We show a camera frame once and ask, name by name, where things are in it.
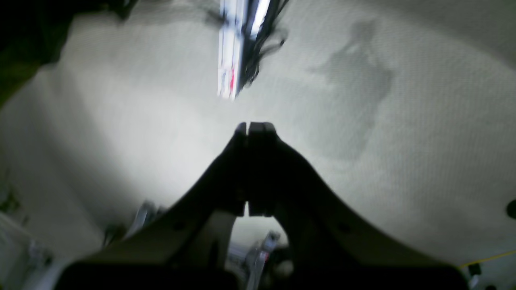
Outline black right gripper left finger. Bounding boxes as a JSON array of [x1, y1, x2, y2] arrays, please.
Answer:
[[54, 122, 247, 290]]

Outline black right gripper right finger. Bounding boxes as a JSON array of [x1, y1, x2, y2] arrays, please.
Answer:
[[247, 122, 468, 290]]

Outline white stand with black wheels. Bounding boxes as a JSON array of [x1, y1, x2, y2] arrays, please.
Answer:
[[452, 198, 515, 290]]

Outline black cable bundle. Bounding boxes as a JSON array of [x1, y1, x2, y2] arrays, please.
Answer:
[[240, 0, 291, 87]]

